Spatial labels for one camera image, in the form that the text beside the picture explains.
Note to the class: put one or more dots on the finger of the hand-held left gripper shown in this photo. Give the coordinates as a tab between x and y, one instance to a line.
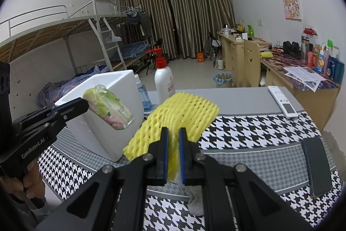
54	111
75	110

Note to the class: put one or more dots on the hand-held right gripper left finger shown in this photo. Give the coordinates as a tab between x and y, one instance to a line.
165	158

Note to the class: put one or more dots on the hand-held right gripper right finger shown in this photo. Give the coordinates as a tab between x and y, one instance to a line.
181	158

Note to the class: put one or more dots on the clear green pink wipes packet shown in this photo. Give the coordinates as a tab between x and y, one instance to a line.
113	109

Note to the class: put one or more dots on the yellow foam net sleeve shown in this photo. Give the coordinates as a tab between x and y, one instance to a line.
183	112

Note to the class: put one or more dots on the white foam box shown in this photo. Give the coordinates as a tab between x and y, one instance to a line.
108	144

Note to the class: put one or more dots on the grey sock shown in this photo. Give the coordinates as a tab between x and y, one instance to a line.
196	204

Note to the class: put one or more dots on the person's left hand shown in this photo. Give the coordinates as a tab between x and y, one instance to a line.
33	182

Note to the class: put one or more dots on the blue orange quilt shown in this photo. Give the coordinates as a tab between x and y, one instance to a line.
62	87

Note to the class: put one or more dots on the clear blue sanitiser bottle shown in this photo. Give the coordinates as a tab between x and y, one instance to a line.
143	98

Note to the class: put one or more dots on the houndstooth table mat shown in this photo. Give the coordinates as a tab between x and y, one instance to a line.
243	133

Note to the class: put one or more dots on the white bunk bed ladder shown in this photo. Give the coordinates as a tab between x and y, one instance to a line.
100	44

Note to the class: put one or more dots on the white red pump lotion bottle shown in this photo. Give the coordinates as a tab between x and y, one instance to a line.
162	79

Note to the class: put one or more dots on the white metal bunk bed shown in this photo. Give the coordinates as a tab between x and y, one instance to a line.
54	30

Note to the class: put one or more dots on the white clothes hanger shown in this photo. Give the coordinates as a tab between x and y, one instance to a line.
112	38

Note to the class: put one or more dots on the bunk bed with blue mattress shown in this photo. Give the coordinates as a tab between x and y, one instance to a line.
132	51

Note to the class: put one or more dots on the blue trash bin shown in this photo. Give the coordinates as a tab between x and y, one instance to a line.
223	81

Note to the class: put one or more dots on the black folding chair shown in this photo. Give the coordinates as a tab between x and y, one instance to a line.
155	48

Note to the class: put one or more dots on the white jug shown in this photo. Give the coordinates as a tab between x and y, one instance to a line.
220	63

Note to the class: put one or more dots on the orange stool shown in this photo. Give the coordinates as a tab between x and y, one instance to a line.
200	57

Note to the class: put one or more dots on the dark hanging clothes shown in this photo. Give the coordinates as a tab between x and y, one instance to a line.
135	20

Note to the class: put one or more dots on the light wooden desk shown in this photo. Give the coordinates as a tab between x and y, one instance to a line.
229	57

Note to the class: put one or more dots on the white remote control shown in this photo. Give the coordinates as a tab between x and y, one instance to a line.
282	101

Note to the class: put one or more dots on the brown curtain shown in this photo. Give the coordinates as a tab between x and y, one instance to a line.
146	17
200	11

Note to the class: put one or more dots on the wooden chair with smiley cutout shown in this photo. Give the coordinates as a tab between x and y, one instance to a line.
251	63

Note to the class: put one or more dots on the yellow cloth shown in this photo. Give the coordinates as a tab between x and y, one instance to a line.
266	54

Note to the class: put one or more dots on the metal cooking pot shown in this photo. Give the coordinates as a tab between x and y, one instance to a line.
226	31

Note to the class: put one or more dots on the black phone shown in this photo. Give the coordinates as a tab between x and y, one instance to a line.
316	166

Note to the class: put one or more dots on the wooden desk with patterned mat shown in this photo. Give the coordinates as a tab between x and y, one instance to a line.
310	106

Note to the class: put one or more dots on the green plastic stand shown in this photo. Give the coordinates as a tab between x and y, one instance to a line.
250	31

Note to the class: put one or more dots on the printed paper sheets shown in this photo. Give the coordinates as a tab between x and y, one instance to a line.
304	78

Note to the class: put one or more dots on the cluster of toiletry bottles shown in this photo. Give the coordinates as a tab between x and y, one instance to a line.
324	60

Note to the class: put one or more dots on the pink cartoon wall poster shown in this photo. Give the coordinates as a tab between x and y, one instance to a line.
292	5

